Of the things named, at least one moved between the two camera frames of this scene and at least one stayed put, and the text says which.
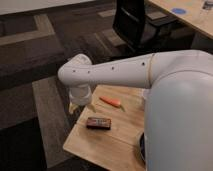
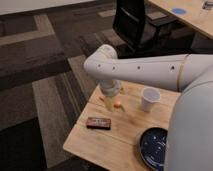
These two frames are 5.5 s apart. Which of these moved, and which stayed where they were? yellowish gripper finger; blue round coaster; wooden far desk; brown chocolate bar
Moved: yellowish gripper finger
Stayed: brown chocolate bar; wooden far desk; blue round coaster
